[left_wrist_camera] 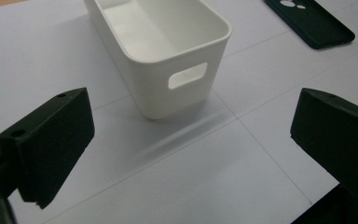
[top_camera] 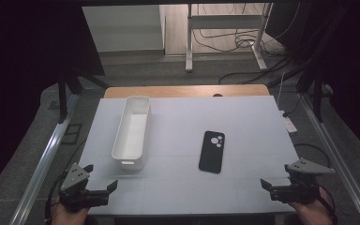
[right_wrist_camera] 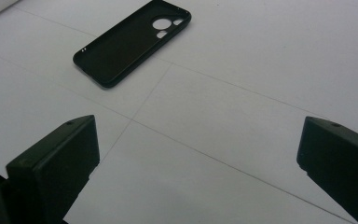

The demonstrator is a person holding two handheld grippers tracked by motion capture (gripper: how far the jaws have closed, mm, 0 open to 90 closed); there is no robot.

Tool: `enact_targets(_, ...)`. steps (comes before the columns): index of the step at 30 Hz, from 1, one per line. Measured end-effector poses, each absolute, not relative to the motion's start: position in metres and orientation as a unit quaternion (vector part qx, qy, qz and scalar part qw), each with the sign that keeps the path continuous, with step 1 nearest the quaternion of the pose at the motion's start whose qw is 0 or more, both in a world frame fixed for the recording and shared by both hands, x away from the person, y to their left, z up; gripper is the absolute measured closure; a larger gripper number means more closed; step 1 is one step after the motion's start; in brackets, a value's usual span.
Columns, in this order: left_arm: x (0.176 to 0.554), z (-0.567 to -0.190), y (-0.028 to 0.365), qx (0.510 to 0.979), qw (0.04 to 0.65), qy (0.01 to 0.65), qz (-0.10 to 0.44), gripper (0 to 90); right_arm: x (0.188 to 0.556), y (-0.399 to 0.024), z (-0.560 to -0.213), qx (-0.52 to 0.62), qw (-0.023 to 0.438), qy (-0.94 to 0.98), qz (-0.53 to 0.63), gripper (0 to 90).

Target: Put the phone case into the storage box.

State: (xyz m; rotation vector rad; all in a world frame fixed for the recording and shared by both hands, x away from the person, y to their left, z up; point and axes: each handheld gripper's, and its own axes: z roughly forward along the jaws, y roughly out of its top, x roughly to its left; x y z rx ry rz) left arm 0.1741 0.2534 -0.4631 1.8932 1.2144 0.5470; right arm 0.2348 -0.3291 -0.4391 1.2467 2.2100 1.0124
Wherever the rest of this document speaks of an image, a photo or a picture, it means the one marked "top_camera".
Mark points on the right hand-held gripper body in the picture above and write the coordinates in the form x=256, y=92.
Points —
x=306, y=187

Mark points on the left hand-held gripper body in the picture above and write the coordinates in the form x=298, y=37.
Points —
x=75, y=178

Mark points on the white plastic storage box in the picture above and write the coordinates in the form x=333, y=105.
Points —
x=131, y=134

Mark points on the black phone case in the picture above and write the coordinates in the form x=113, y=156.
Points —
x=211, y=159

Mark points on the person's right hand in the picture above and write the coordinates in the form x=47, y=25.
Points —
x=315, y=214

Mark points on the person's left hand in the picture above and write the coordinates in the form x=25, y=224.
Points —
x=67, y=218

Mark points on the black floor plate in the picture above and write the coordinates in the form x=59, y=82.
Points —
x=71, y=133

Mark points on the white power strip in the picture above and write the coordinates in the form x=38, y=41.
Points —
x=290, y=123

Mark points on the black metal stand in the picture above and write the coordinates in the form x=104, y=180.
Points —
x=317, y=93
x=64, y=93

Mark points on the white table board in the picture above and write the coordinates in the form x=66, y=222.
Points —
x=175, y=125

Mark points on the black table grommet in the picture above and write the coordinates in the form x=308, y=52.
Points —
x=217, y=95

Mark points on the wooden table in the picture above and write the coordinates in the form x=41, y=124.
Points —
x=168, y=91

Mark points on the dark curtain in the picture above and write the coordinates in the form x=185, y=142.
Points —
x=350, y=62
x=22, y=62

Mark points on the white cabinet panel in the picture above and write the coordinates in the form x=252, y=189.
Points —
x=125, y=28

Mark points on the aluminium floor rail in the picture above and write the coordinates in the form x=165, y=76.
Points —
x=340, y=162
x=43, y=168

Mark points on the white metal desk frame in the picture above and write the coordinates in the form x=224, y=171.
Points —
x=225, y=22

